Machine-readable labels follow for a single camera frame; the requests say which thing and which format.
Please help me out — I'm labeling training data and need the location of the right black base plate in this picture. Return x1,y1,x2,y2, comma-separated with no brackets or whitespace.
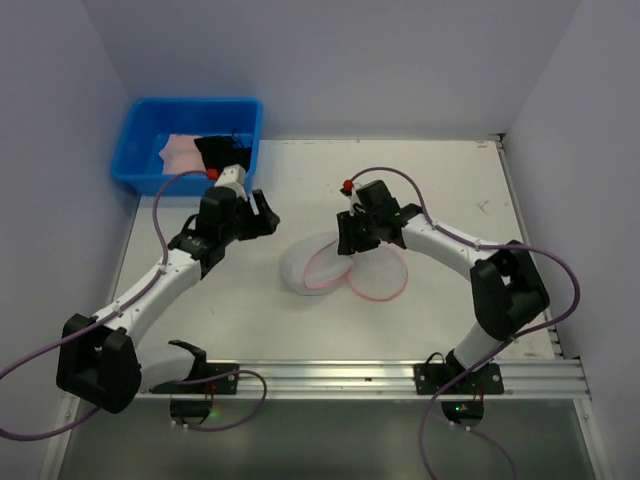
413,362,505,396

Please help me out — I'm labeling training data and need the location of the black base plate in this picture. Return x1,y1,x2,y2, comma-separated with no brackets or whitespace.
413,362,505,396
150,362,240,395

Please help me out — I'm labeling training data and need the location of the aluminium mounting rail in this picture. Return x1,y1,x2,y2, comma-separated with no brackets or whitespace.
63,355,592,402

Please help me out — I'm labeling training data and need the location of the white mesh laundry bag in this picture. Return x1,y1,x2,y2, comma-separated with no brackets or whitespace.
279,232,409,302

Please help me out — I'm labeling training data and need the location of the pink bra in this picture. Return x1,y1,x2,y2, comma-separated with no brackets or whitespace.
159,134,206,175

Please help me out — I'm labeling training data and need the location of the black garment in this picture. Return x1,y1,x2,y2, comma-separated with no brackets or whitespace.
194,132,252,173

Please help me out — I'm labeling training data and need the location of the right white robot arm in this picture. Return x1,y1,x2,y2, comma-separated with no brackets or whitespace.
337,180,550,378

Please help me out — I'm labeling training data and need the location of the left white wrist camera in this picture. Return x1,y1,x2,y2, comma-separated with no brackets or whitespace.
215,164,247,199

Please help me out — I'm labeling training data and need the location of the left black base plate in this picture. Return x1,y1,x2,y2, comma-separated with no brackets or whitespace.
150,362,240,395

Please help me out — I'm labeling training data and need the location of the blue plastic bin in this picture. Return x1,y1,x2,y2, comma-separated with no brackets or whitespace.
111,97,263,196

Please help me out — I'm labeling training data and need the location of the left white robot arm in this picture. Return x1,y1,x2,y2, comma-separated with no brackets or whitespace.
56,187,280,413

